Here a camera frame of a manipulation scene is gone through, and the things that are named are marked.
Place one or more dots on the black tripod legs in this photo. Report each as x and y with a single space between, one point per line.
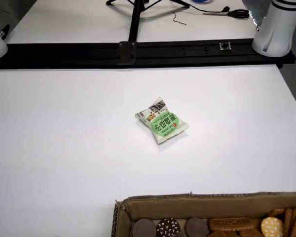
183 3

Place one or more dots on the green white snack packet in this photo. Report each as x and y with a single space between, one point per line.
162 123

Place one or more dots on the brown cardboard box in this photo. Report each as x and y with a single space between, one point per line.
187 208

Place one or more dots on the black vertical pole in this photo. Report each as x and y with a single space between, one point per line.
134 22

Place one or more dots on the scalloped brown round biscuit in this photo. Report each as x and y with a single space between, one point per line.
277 212

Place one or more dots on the reddish brown round cookie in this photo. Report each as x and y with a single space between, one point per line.
197 228

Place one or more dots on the chocolate cookie white sprinkles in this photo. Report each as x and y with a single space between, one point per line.
167 228

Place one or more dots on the black aluminium rail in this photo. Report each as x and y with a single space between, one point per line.
64 54

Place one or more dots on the yellow dotted round biscuit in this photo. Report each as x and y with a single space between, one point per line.
271 227

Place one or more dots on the small square button module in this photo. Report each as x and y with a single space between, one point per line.
225 46

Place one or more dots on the dark metal bracket plate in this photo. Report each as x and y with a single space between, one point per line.
125 53

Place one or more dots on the black knob clamp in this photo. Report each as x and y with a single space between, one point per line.
5 29

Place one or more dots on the small brown rectangular biscuit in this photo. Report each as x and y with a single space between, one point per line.
249 233
219 234

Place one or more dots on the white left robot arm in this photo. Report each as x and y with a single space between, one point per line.
273 32

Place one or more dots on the long rectangular brown biscuit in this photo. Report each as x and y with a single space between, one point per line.
229 224

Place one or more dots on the blue tape roll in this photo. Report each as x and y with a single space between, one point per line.
202 1

